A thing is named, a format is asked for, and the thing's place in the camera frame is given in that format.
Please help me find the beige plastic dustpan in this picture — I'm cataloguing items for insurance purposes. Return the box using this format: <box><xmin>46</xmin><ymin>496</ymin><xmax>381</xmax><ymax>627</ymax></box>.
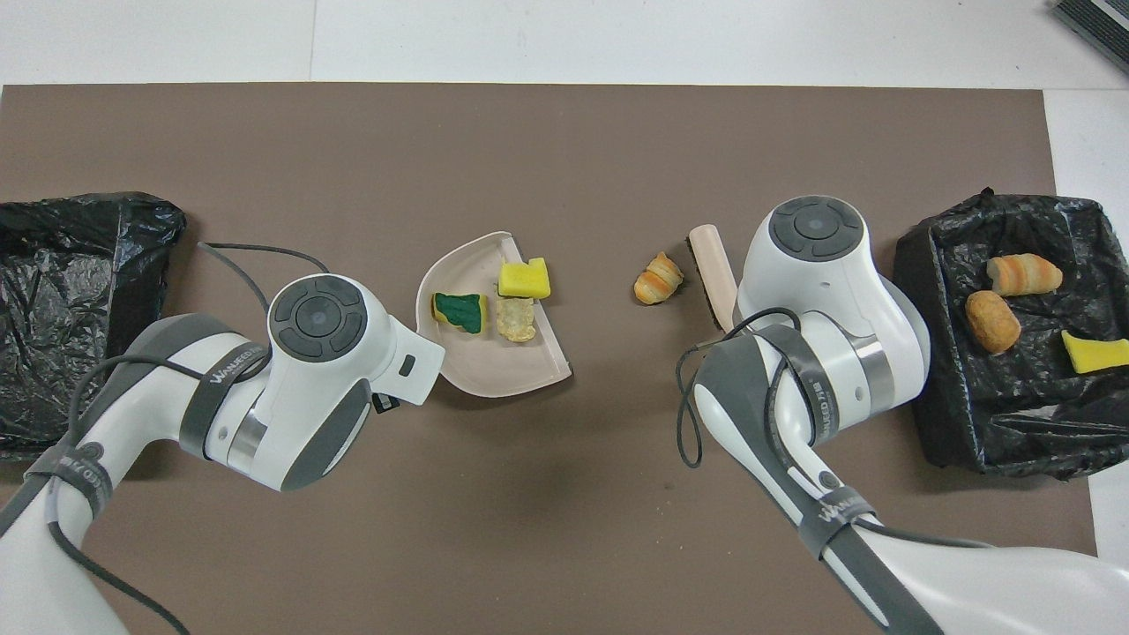
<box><xmin>416</xmin><ymin>231</ymin><xmax>572</xmax><ymax>399</ymax></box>

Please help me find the yellow sponge with green pad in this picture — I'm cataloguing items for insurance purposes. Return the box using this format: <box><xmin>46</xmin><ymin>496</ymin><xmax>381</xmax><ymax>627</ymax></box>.
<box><xmin>430</xmin><ymin>292</ymin><xmax>489</xmax><ymax>335</ymax></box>

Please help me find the pale dumpling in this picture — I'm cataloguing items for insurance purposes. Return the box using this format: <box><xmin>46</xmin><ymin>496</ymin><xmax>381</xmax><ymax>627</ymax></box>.
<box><xmin>495</xmin><ymin>297</ymin><xmax>538</xmax><ymax>344</ymax></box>

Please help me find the notched yellow sponge piece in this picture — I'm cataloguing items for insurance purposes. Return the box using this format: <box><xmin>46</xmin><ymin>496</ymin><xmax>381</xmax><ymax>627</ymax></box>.
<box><xmin>497</xmin><ymin>257</ymin><xmax>552</xmax><ymax>301</ymax></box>

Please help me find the small striped croissant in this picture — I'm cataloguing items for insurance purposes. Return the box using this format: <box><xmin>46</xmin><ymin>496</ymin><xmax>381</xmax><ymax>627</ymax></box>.
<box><xmin>634</xmin><ymin>252</ymin><xmax>684</xmax><ymax>306</ymax></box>

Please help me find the beige brush with black bristles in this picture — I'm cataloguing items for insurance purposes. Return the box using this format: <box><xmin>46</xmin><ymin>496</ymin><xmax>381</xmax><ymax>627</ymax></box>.
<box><xmin>687</xmin><ymin>224</ymin><xmax>740</xmax><ymax>334</ymax></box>

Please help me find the brown potato shaped bread roll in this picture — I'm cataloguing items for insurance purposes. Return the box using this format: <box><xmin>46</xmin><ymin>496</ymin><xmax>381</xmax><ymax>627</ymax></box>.
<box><xmin>964</xmin><ymin>290</ymin><xmax>1022</xmax><ymax>355</ymax></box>

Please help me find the orange striped croissant piece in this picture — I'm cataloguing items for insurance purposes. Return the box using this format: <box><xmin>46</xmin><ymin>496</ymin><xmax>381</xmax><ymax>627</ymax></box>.
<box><xmin>986</xmin><ymin>253</ymin><xmax>1064</xmax><ymax>297</ymax></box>

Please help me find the plain yellow sponge piece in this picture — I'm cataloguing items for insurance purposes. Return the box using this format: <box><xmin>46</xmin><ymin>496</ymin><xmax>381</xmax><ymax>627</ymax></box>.
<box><xmin>1061</xmin><ymin>330</ymin><xmax>1129</xmax><ymax>375</ymax></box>

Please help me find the bin lined with black bag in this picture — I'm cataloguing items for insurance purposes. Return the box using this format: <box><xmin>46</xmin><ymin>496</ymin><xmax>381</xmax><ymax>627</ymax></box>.
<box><xmin>0</xmin><ymin>192</ymin><xmax>188</xmax><ymax>461</ymax></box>
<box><xmin>892</xmin><ymin>188</ymin><xmax>1129</xmax><ymax>482</ymax></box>

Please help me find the brown table mat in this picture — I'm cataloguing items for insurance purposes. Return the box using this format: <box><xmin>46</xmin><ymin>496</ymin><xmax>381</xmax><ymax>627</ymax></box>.
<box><xmin>0</xmin><ymin>83</ymin><xmax>1106</xmax><ymax>635</ymax></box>

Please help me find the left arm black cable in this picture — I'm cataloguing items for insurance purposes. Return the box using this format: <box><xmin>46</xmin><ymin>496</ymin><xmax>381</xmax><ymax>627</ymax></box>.
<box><xmin>44</xmin><ymin>242</ymin><xmax>333</xmax><ymax>635</ymax></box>

